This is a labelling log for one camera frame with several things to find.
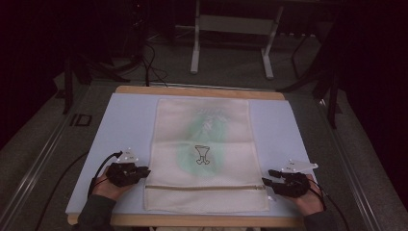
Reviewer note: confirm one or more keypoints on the white metal stand frame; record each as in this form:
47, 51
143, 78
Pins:
231, 24

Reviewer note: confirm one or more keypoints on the person's right hand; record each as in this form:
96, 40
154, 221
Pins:
309, 202

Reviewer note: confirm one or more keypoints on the metal floor rail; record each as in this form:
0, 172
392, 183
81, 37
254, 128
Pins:
32, 173
349, 166

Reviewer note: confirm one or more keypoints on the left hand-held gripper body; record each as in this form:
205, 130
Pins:
123, 174

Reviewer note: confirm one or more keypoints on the light blue table mat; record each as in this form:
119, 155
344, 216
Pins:
128, 122

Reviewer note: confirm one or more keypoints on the person's left hand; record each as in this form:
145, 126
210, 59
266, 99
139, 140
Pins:
109, 191

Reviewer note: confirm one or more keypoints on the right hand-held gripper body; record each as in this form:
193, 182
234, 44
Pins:
293, 186

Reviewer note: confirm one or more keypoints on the black rectangular floor frame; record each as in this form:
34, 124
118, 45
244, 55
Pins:
73, 120

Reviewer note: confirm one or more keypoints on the white mesh laundry bag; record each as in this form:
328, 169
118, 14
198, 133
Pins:
205, 199

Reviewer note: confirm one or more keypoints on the black metal stand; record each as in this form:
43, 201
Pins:
333, 96
68, 86

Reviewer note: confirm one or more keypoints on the green garment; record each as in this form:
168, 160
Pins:
205, 138

